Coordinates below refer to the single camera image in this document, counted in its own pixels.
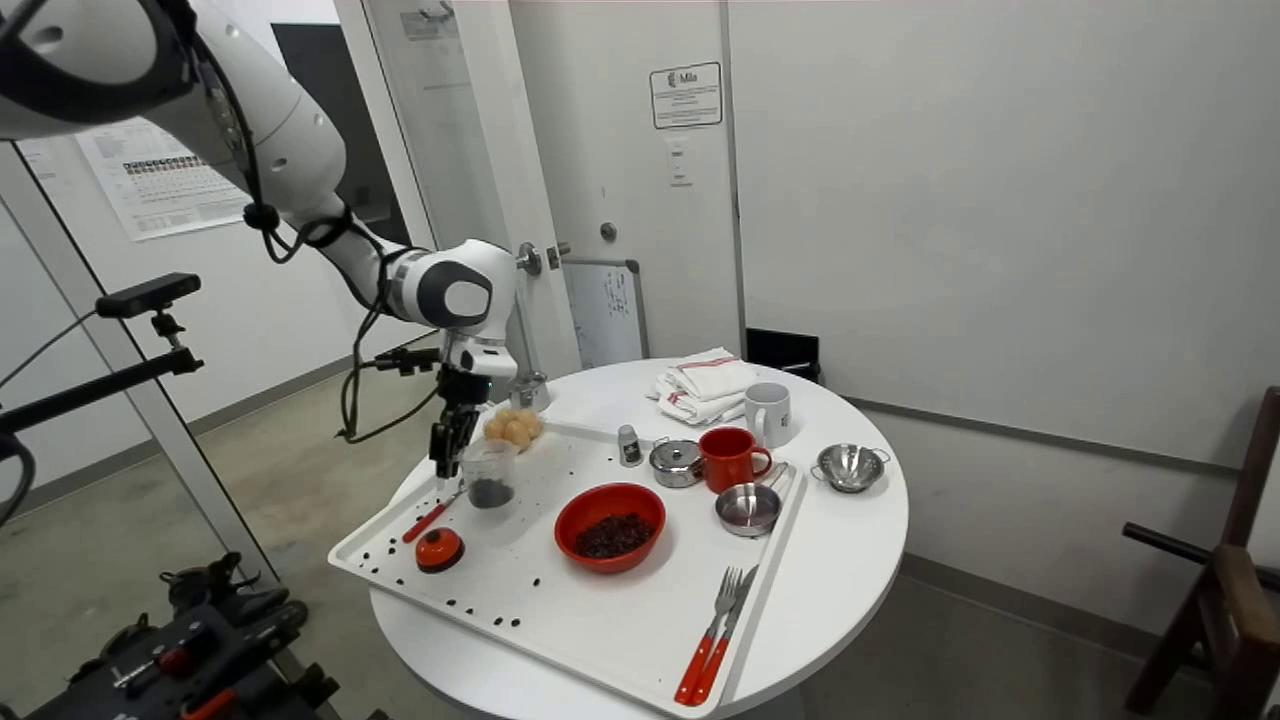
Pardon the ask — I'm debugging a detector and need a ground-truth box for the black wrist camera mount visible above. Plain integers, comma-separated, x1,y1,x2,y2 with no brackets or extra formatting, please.
373,341,443,378

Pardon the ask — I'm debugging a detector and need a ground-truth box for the black bar camera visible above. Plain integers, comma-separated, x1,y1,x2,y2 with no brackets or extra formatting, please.
91,271,206,321

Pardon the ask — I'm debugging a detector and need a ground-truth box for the white wall sign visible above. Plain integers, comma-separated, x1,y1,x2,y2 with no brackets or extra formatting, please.
650,60,728,135

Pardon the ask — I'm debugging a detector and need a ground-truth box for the white red striped towel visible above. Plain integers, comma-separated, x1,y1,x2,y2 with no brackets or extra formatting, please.
650,344,765,433

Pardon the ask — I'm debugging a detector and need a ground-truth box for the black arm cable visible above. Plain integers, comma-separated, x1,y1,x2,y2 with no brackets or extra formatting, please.
238,194,450,446

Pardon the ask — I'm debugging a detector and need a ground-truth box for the dark window pane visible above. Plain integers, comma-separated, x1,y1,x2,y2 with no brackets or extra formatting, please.
307,20,419,250

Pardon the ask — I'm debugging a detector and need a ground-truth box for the clear plastic jar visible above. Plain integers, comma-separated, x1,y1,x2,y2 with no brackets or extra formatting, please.
462,436,525,513

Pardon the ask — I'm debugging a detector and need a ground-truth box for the red mug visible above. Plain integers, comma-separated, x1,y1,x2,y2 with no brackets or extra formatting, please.
695,423,777,495

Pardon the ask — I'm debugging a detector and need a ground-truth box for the small lidded steel dish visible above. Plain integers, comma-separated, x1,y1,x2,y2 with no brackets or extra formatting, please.
643,436,710,491

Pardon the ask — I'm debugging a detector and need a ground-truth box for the orange handled fork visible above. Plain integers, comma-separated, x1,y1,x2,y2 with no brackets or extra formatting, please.
671,566,746,708

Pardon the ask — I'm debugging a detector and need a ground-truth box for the heap of dark beans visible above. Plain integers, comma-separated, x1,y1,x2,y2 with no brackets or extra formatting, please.
574,513,658,559

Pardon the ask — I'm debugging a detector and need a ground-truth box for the bread piece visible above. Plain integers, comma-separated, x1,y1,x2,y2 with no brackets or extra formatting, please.
480,404,547,455

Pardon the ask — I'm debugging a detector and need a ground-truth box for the dark wooden chair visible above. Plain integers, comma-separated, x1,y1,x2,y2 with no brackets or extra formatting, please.
1118,383,1280,720

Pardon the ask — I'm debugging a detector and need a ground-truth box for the aluminium frame bar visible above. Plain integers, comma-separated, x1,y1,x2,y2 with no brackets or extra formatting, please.
0,135,283,593

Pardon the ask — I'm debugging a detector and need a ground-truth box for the metal door lever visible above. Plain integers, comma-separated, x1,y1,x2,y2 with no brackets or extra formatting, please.
544,239,650,279

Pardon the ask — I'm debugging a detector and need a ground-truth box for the orange handled metal spoon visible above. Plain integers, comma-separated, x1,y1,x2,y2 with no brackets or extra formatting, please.
401,484,468,545

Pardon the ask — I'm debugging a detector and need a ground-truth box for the orange bowl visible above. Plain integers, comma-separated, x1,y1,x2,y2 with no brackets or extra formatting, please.
551,479,670,579

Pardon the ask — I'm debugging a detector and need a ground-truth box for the white plastic tray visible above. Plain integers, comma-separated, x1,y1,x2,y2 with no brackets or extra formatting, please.
323,411,813,720

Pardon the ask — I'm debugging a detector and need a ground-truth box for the black camera stand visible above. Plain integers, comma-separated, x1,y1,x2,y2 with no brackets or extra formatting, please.
0,311,207,465

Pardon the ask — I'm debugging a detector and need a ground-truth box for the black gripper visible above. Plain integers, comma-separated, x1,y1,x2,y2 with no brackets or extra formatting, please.
427,365,505,484

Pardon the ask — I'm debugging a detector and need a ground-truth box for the orange handled knife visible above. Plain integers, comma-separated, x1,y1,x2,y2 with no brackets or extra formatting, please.
691,559,765,708

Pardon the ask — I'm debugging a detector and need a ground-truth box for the printed paper sheet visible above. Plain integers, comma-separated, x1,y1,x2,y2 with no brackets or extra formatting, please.
73,114,256,245

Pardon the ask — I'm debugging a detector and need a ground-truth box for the small steel bowl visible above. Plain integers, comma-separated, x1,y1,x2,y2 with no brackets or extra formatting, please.
712,479,786,538
813,440,890,495

